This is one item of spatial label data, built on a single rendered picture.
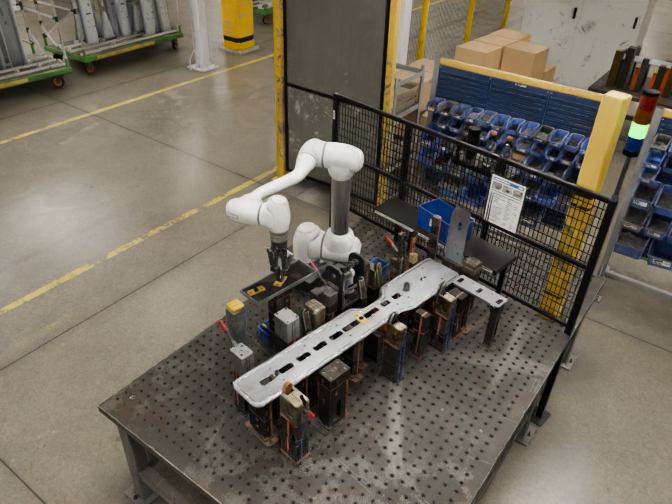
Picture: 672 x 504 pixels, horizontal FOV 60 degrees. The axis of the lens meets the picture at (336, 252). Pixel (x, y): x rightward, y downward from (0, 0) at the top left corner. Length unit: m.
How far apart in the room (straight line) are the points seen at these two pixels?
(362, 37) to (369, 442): 3.33
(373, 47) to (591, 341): 2.80
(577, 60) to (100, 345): 7.48
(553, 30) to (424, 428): 7.45
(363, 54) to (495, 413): 3.16
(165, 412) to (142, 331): 1.58
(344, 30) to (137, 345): 2.95
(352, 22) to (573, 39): 4.94
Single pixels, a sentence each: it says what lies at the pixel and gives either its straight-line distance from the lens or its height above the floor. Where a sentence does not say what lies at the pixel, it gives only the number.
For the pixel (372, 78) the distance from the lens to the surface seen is 5.05.
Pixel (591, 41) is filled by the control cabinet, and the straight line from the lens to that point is 9.34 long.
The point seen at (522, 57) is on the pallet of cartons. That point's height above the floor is 0.98.
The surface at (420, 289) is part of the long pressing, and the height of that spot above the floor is 1.00.
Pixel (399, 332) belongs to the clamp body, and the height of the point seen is 1.03.
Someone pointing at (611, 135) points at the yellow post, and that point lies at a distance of 3.01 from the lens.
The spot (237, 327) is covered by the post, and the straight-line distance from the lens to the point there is 2.73.
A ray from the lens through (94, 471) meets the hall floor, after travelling 3.69.
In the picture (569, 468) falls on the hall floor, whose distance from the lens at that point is 3.80.
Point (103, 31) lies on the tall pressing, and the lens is 10.22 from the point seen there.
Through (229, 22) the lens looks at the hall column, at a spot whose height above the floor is 0.47.
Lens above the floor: 2.87
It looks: 35 degrees down
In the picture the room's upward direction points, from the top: 2 degrees clockwise
